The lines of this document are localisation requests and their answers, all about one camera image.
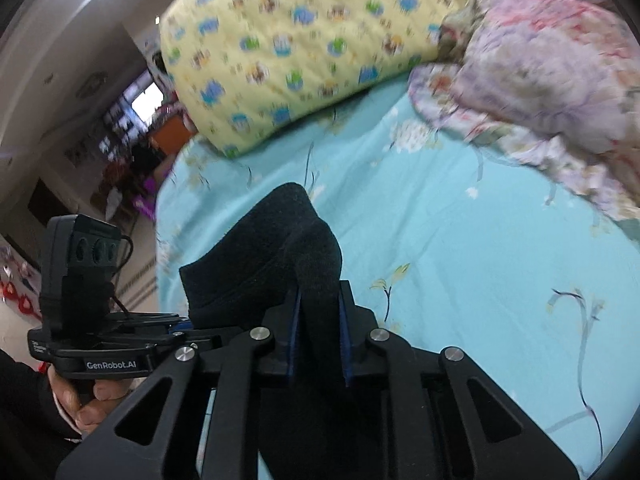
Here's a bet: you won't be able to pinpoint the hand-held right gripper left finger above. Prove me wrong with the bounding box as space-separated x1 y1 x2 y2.
55 282 304 480

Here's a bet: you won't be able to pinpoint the black pants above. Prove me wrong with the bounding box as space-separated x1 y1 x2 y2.
178 182 402 480

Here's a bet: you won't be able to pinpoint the bright window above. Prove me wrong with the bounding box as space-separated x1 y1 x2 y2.
131 82 166 122

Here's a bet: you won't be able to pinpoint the pink floral ruffled pillow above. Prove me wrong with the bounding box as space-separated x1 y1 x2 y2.
407 0 640 222

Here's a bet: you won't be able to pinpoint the person's left hand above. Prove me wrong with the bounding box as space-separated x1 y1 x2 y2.
47 366 135 437

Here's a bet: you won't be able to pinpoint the purple object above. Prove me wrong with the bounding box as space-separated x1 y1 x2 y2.
132 192 157 222

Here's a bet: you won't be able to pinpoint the person's left forearm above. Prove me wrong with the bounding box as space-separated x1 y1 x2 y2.
0 347 81 463

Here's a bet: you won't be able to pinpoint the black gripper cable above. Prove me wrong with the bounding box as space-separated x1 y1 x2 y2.
107 234 135 317

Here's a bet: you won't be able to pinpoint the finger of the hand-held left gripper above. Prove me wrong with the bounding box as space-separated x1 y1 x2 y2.
107 311 193 335
159 326 242 357

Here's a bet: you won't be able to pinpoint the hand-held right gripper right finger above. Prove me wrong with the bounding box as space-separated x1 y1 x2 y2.
339 280 582 480

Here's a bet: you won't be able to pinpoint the yellow patterned pillow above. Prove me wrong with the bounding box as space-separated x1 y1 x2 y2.
159 0 474 159

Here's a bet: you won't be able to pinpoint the orange cabinet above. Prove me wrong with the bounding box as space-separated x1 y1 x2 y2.
147 110 199 154

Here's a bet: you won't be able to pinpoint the red floor items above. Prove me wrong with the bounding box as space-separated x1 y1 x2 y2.
0 280 42 319

